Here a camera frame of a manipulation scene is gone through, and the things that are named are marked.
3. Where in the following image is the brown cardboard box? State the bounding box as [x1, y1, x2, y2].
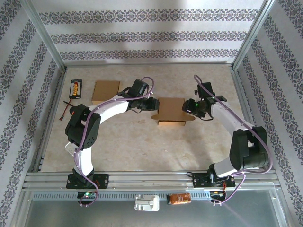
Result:
[91, 80, 121, 106]
[151, 97, 195, 127]

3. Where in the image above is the black charger with yellow plugs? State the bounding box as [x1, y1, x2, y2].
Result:
[68, 79, 83, 99]

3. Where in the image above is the orange battery pack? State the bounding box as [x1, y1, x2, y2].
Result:
[167, 192, 191, 206]

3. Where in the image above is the small circuit board green light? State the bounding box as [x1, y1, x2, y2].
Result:
[77, 191, 97, 200]

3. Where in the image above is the grey metal sheet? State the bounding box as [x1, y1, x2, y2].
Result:
[14, 189, 292, 227]

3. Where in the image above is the aluminium back rail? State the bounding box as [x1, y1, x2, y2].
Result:
[63, 61, 235, 69]

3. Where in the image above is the aluminium side rail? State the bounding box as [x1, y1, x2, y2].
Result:
[230, 66, 272, 171]
[29, 67, 69, 172]

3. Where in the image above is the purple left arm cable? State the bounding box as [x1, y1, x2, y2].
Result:
[73, 76, 156, 208]

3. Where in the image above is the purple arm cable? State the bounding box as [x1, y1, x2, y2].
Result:
[73, 76, 156, 208]
[193, 74, 272, 206]

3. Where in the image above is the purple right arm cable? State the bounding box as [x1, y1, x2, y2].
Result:
[193, 74, 272, 206]

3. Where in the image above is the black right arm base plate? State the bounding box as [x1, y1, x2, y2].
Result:
[193, 172, 236, 189]

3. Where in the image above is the aluminium rail beam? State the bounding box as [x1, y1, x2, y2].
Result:
[22, 170, 279, 190]

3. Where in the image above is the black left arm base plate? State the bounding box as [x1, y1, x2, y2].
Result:
[66, 174, 110, 190]

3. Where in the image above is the small circuit board with wires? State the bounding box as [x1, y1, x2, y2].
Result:
[209, 190, 227, 199]

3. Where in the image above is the aluminium corner post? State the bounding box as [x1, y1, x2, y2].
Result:
[232, 0, 280, 70]
[20, 0, 68, 71]

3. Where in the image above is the grey slotted cable duct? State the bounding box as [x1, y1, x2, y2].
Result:
[32, 192, 212, 201]

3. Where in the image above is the white plastic bracket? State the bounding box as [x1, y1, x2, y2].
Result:
[134, 194, 160, 211]

